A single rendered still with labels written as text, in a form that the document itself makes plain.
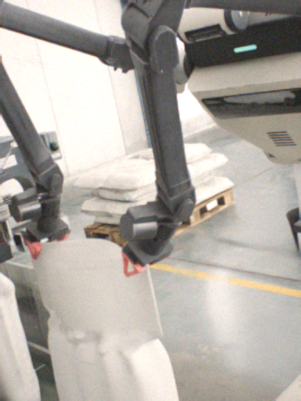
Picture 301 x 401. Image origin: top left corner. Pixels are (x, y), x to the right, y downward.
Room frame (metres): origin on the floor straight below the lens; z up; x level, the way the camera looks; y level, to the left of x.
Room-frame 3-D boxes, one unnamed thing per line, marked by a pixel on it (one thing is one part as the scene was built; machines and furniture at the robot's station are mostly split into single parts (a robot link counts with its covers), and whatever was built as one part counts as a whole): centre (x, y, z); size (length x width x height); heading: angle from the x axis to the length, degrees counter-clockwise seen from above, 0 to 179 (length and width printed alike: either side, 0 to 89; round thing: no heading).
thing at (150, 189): (4.54, 0.13, 0.44); 0.66 x 0.42 x 0.14; 36
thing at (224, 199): (4.77, -0.11, 0.07); 1.20 x 0.82 x 0.14; 134
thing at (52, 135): (1.68, 0.27, 1.29); 0.08 x 0.05 x 0.09; 42
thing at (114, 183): (4.41, -0.05, 0.56); 0.66 x 0.42 x 0.15; 132
